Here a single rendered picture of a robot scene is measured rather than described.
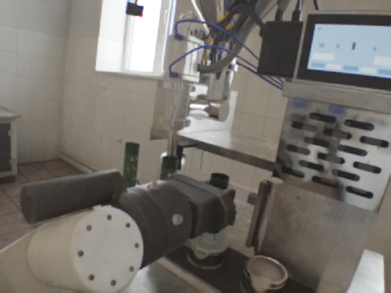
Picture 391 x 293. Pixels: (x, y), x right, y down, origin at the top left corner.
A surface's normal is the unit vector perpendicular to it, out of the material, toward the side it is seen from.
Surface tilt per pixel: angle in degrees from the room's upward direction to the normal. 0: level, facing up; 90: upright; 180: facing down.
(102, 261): 58
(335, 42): 90
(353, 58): 90
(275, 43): 90
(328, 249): 90
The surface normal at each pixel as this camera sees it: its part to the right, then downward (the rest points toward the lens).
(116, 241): 0.75, -0.30
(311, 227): -0.59, 0.09
